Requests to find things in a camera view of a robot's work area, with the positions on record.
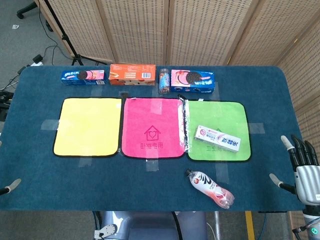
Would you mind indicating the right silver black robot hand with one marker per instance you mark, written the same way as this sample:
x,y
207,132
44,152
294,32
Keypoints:
x,y
307,180

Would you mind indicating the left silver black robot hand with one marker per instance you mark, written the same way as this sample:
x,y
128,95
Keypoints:
x,y
11,187

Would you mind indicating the white toothpaste box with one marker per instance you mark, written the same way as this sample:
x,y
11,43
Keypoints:
x,y
217,138

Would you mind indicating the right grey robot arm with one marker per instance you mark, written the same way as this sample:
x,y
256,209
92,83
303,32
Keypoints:
x,y
311,222

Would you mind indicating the small blue Oreo box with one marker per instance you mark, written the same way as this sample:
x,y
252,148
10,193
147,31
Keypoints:
x,y
83,77

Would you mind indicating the large blue Oreo box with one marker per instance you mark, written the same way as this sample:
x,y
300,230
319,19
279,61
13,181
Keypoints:
x,y
192,81

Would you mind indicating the orange biscuit box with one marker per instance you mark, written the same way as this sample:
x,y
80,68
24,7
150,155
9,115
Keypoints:
x,y
132,74

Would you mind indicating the clear tape strip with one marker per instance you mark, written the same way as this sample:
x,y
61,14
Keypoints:
x,y
85,162
257,128
152,165
50,125
222,172

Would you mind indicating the yellow floor tape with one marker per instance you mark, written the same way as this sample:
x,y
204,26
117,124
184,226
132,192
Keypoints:
x,y
250,225

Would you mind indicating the white red drink bottle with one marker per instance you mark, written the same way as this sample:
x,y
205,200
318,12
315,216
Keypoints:
x,y
212,190

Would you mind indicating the yellow microfibre cloth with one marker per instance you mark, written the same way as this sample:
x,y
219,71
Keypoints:
x,y
87,127

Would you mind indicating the metal table leg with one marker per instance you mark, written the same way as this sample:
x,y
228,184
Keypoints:
x,y
218,225

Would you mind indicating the green microfibre cloth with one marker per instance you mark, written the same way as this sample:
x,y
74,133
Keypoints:
x,y
220,115

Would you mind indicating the white power strip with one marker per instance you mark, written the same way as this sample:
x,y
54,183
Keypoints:
x,y
37,61

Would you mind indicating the blue felt table cover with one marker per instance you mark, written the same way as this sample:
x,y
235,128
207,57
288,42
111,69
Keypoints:
x,y
150,185

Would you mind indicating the grey robot torso base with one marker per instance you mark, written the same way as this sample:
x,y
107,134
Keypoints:
x,y
150,225

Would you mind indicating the black tripod stand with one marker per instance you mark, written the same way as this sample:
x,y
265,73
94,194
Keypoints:
x,y
72,47

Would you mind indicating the pink microfibre cloth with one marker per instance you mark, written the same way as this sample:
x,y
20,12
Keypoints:
x,y
152,120

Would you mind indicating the clear cylinder snack jar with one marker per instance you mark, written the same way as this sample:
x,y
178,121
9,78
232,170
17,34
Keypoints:
x,y
163,81

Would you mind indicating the black office chair base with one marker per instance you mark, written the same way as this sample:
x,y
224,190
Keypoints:
x,y
25,8

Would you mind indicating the wooden rattan folding screen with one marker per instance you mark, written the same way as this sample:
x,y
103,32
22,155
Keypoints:
x,y
200,30

